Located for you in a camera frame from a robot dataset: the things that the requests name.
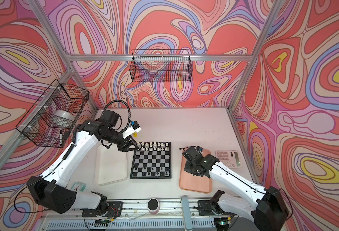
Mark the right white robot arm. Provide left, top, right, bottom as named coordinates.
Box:
left=182, top=146, right=291, bottom=231

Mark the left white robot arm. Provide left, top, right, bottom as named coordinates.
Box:
left=26, top=110, right=141, bottom=217

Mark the black white chess board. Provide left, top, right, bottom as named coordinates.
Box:
left=130, top=141, right=172, bottom=180

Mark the pink plastic tray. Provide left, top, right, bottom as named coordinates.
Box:
left=179, top=157, right=212, bottom=193

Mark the white plastic tray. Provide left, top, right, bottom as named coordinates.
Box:
left=94, top=144, right=128, bottom=186

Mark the pink white calculator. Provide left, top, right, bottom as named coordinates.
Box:
left=215, top=151, right=242, bottom=168

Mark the clear tape roll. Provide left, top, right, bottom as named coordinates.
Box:
left=53, top=110, right=75, bottom=121

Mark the black marker pen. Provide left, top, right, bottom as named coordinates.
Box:
left=59, top=130, right=63, bottom=146

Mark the black pink round speaker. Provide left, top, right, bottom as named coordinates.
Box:
left=147, top=198, right=159, bottom=215

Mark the teal alarm clock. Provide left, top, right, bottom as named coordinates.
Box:
left=71, top=182, right=86, bottom=192

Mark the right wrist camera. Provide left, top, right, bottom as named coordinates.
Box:
left=196, top=146, right=203, bottom=153

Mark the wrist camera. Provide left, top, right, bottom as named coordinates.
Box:
left=122, top=121, right=141, bottom=139
left=196, top=146, right=203, bottom=153

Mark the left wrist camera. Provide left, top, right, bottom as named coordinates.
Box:
left=122, top=121, right=141, bottom=139

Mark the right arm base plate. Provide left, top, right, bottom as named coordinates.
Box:
left=194, top=190, right=235, bottom=217

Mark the black wire basket left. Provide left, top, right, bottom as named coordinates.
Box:
left=15, top=80, right=89, bottom=148

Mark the black wire basket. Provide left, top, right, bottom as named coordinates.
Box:
left=130, top=49, right=193, bottom=83
left=15, top=80, right=89, bottom=148

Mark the grey blue rail bracket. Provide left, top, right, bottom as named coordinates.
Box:
left=181, top=196, right=193, bottom=231

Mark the black wire basket back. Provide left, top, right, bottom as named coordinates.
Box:
left=130, top=49, right=193, bottom=83

